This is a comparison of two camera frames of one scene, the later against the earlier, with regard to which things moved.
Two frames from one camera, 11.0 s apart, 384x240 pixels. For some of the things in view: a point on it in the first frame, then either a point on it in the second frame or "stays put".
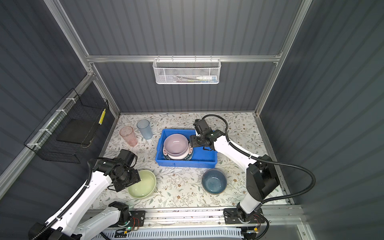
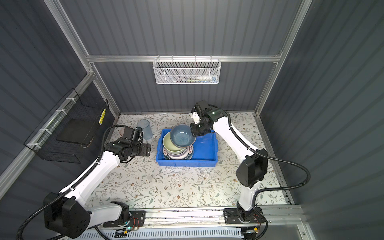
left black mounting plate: (138, 219) stays put
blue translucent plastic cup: (144, 126) stays put
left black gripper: (135, 178) → (145, 149)
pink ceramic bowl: (176, 144) → (179, 156)
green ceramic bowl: (144, 188) → (170, 147)
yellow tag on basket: (102, 117) stays put
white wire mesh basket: (187, 71) stays put
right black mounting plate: (231, 216) stays put
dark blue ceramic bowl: (214, 181) → (181, 135)
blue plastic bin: (200, 158) stays put
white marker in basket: (213, 78) stays put
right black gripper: (193, 139) → (195, 132)
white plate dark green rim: (179, 157) stays put
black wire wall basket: (70, 127) stays put
